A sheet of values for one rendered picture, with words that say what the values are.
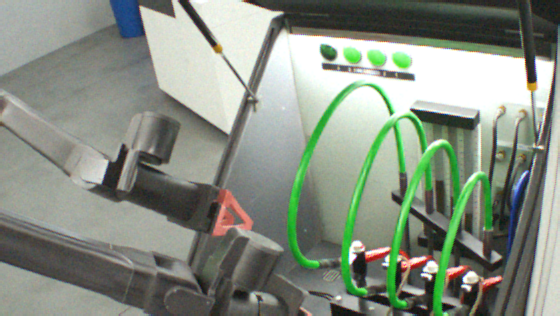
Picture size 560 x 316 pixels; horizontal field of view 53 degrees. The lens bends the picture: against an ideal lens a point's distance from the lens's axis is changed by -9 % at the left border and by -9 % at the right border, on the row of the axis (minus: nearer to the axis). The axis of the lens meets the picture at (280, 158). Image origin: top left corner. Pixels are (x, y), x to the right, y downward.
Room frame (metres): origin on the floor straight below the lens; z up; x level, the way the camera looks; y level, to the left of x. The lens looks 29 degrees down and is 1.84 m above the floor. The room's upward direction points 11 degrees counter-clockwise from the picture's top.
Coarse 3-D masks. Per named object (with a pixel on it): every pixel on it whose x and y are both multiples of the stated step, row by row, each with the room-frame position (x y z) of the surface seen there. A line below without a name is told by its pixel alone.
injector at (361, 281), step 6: (354, 252) 0.93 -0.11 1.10; (360, 252) 0.92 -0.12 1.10; (360, 258) 0.92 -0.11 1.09; (354, 264) 0.93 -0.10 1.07; (360, 264) 0.92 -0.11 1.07; (354, 270) 0.93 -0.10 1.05; (360, 270) 0.92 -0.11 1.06; (366, 270) 0.93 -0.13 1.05; (354, 276) 0.91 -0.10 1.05; (360, 276) 0.92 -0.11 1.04; (360, 282) 0.93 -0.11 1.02; (366, 282) 0.93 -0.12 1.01
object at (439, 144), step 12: (432, 144) 0.85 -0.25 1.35; (444, 144) 0.87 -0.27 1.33; (420, 168) 0.80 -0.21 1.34; (456, 168) 0.90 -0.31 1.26; (456, 180) 0.91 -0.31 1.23; (408, 192) 0.78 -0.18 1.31; (456, 192) 0.91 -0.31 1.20; (408, 204) 0.76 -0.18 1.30; (396, 228) 0.75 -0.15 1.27; (396, 240) 0.73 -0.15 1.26; (396, 252) 0.73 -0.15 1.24; (396, 264) 0.72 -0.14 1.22; (396, 300) 0.72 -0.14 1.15; (408, 300) 0.75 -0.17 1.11; (420, 300) 0.78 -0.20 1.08
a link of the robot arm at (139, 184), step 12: (132, 156) 0.74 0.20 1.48; (144, 156) 0.74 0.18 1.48; (132, 168) 0.72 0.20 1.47; (144, 168) 0.73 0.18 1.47; (120, 180) 0.72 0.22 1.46; (132, 180) 0.71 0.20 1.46; (144, 180) 0.71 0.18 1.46; (156, 180) 0.72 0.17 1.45; (120, 192) 0.72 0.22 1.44; (132, 192) 0.70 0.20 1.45; (144, 192) 0.71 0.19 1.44; (156, 192) 0.71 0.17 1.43; (144, 204) 0.71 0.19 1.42; (156, 204) 0.71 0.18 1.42
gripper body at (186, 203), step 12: (168, 180) 0.73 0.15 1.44; (180, 180) 0.75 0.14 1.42; (168, 192) 0.72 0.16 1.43; (180, 192) 0.73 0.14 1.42; (192, 192) 0.74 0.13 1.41; (204, 192) 0.74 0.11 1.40; (216, 192) 0.73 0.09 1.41; (168, 204) 0.72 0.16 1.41; (180, 204) 0.72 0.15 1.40; (192, 204) 0.73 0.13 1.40; (204, 204) 0.72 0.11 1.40; (168, 216) 0.73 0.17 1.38; (180, 216) 0.72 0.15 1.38; (192, 216) 0.73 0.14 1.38; (204, 216) 0.71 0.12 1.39; (204, 228) 0.70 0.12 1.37
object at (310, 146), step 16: (368, 80) 1.01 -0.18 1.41; (336, 96) 0.94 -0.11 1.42; (384, 96) 1.04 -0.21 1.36; (320, 128) 0.89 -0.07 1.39; (400, 144) 1.08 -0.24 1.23; (304, 160) 0.85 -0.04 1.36; (400, 160) 1.08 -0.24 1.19; (400, 176) 1.08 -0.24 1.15; (288, 224) 0.81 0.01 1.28; (288, 240) 0.81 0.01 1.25
